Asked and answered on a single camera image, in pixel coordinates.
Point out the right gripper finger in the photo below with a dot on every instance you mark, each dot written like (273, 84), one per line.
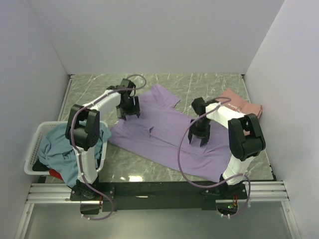
(204, 141)
(190, 136)

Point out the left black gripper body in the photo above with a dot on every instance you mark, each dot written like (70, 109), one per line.
(128, 109)

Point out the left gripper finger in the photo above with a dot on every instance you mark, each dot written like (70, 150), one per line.
(137, 106)
(122, 116)

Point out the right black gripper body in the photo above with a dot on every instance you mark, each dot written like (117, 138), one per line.
(199, 133)

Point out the purple t shirt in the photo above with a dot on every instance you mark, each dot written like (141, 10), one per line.
(157, 135)

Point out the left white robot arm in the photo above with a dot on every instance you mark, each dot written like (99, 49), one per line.
(83, 127)

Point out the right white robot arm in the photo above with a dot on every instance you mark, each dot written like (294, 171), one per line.
(245, 136)

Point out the folded pink t shirt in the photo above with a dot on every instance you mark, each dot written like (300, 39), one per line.
(240, 105)

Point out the light blue t shirt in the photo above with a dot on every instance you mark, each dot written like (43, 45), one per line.
(57, 153)

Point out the white laundry basket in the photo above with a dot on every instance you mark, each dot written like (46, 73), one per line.
(32, 156)

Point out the red garment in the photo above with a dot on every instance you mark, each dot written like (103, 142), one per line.
(55, 174)

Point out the black garment in basket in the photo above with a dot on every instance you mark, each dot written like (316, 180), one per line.
(39, 167)

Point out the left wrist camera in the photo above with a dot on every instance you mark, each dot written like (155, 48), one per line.
(128, 85)

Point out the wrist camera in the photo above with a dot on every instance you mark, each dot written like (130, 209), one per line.
(199, 106)
(128, 85)

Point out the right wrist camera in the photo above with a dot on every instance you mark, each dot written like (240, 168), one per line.
(199, 106)

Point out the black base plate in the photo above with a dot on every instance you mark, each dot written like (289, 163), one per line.
(153, 195)

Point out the aluminium rail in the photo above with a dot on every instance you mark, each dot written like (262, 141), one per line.
(57, 193)

